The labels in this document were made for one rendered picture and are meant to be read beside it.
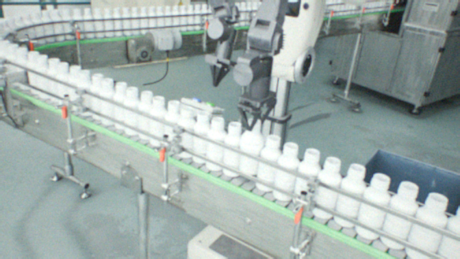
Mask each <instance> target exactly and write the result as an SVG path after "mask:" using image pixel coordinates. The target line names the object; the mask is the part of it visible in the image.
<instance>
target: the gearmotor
mask: <svg viewBox="0 0 460 259"><path fill-rule="evenodd" d="M181 43H182V39H181V34H180V32H179V30H177V29H165V30H164V29H161V30H154V31H148V32H147V33H146V34H145V35H144V36H140V37H132V38H128V39H127V44H128V49H129V63H130V64H133V63H135V64H142V63H148V62H153V61H152V60H153V52H156V51H166V55H167V72H166V74H165V76H164V77H163V78H165V77H166V75H167V73H168V61H169V57H168V54H169V53H170V52H169V50H173V49H179V48H180V46H181ZM163 78H161V79H159V80H157V81H156V82H158V81H160V80H162V79H163ZM156 82H151V83H147V84H142V85H143V86H146V85H151V84H156Z"/></svg>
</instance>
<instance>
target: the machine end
mask: <svg viewBox="0 0 460 259"><path fill-rule="evenodd" d="M403 2H408V3H407V5H402V6H397V7H405V6H406V9H405V15H403V18H402V24H401V26H399V27H394V28H388V29H377V30H372V31H371V32H368V33H367V34H362V35H361V41H360V44H359V51H358V54H357V58H356V61H355V67H354V71H353V78H352V82H353V83H356V84H359V85H362V86H365V87H367V88H371V89H373V90H376V91H379V92H382V93H385V94H386V95H388V96H391V97H394V98H396V99H400V100H402V101H406V102H408V103H412V104H414V106H415V108H414V109H410V110H409V114H413V115H421V112H418V110H417V108H418V106H424V105H427V104H429V103H433V102H435V101H438V100H441V101H442V103H444V102H445V103H447V104H452V102H454V101H453V100H451V99H450V97H451V96H454V95H458V93H460V0H403ZM356 39H357V33H354V34H348V35H344V36H337V38H336V43H335V50H334V51H333V58H332V60H330V62H329V64H330V65H331V69H330V74H331V75H334V76H335V77H336V79H335V81H332V82H331V83H332V84H335V85H341V84H342V83H341V82H339V81H338V79H339V78H342V79H345V80H347V77H348V72H349V71H350V64H351V60H352V56H353V50H354V46H355V43H356ZM445 98H446V99H445Z"/></svg>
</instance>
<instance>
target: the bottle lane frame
mask: <svg viewBox="0 0 460 259"><path fill-rule="evenodd" d="M10 91H11V97H12V99H14V100H16V101H19V103H20V107H21V110H22V111H24V112H26V113H27V114H24V115H21V116H22V119H23V125H24V126H20V125H18V124H17V125H16V127H17V126H18V128H17V129H18V130H20V131H23V132H25V133H27V134H29V135H31V136H32V137H34V138H37V139H38V140H41V141H43V142H45V143H48V144H50V145H52V146H54V147H57V148H58V149H59V150H60V151H63V152H65V153H67V154H68V150H69V144H68V143H67V140H68V129H67V121H66V118H65V119H64V118H63V115H62V110H61V109H55V108H54V106H52V105H49V104H47V103H45V102H42V101H39V100H38V99H36V98H33V97H30V96H28V95H27V94H23V93H21V92H18V91H17V90H14V89H10ZM71 116H72V124H73V138H74V139H78V138H81V137H82V136H83V128H84V129H86V133H87V134H88V136H85V138H83V139H81V140H78V141H77V144H76V149H80V148H82V147H84V139H86V140H88V147H85V148H84V149H82V150H80V151H79V152H78V154H77V155H76V156H75V157H76V158H78V159H80V160H83V161H84V162H87V163H88V164H91V165H92V166H94V167H96V168H97V169H100V170H102V171H104V172H106V173H108V174H110V175H113V176H114V177H116V178H118V179H120V173H121V167H122V166H123V165H126V166H129V167H131V168H133V169H135V170H137V171H139V172H140V175H141V177H142V190H143V191H144V192H145V193H147V194H149V195H152V196H154V197H156V198H158V199H160V200H161V196H162V188H161V185H162V171H163V168H164V162H160V160H159V152H157V153H155V152H154V149H155V148H154V149H152V148H150V147H147V146H146V145H141V144H140V143H138V142H135V141H133V140H130V137H129V138H127V137H125V136H123V134H117V133H115V132H114V131H113V132H112V131H110V130H108V129H107V128H103V127H100V125H95V124H93V123H92V121H87V120H85V119H82V118H80V117H79V116H75V115H73V114H71ZM12 124H13V127H15V124H14V122H12ZM16 127H15V128H16ZM172 156H173V155H172ZM172 156H168V183H170V184H171V183H172V182H174V181H175V180H177V170H178V171H181V172H182V180H179V181H178V182H179V183H180V184H182V185H181V191H179V192H178V193H176V194H175V195H174V196H173V197H172V200H171V201H170V202H169V203H168V204H170V205H172V206H174V207H176V208H178V209H180V210H182V211H183V212H186V213H187V214H189V215H191V216H193V217H195V218H197V219H198V220H200V221H203V222H205V223H207V224H209V225H211V226H213V227H215V228H216V229H217V230H220V231H222V232H224V233H226V234H228V235H230V236H232V237H234V238H236V239H238V240H240V241H241V242H243V243H245V244H247V245H249V246H251V247H253V248H254V249H257V250H259V251H260V252H262V253H263V254H266V255H267V256H270V257H272V258H274V259H290V249H291V246H292V240H293V236H294V228H295V224H296V223H295V222H294V218H295V214H293V213H292V211H291V210H290V209H288V206H289V205H287V206H286V207H283V206H281V205H279V204H277V203H275V201H276V200H274V201H269V200H267V199H264V195H265V194H264V195H262V196H259V195H256V194H254V193H252V191H253V190H251V191H247V190H245V189H243V188H242V186H235V185H233V184H231V180H230V181H229V182H227V181H226V180H223V179H221V178H220V177H221V176H218V177H216V176H214V175H211V174H210V172H209V173H206V172H204V171H202V170H201V168H199V169H197V168H194V167H193V166H190V165H191V164H186V163H183V162H182V161H181V160H182V159H180V160H177V159H175V158H173V157H172ZM327 224H328V223H325V224H324V225H323V224H321V223H318V222H316V221H314V216H313V217H312V218H309V217H305V216H303V220H302V225H301V231H300V236H299V240H298V246H301V245H302V244H303V242H304V241H305V240H306V239H305V235H306V231H307V230H309V231H312V232H313V234H312V238H311V241H308V242H307V244H309V245H310V248H309V254H305V255H304V257H303V259H397V258H396V257H394V256H391V255H389V250H388V249H387V250H386V251H385V252H384V251H380V250H378V249H375V248H374V247H373V246H372V243H370V244H369V245H367V244H365V243H362V242H361V241H360V240H357V235H356V236H355V237H354V238H352V237H349V236H348V235H346V234H343V233H342V229H340V230H339V231H336V230H334V229H331V227H328V226H327Z"/></svg>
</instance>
